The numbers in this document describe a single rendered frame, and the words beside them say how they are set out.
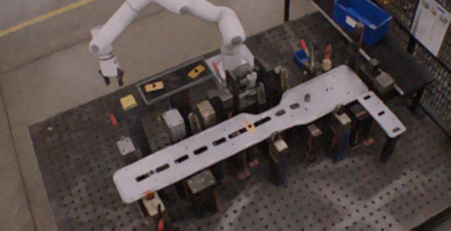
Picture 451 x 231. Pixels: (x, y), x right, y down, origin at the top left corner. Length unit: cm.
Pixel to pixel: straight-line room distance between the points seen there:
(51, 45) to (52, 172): 201
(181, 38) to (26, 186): 182
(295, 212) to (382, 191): 48
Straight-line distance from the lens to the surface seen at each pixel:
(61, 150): 292
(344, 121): 240
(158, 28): 445
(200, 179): 223
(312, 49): 253
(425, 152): 283
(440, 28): 256
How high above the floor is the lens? 297
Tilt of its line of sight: 52 degrees down
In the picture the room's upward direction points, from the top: 6 degrees counter-clockwise
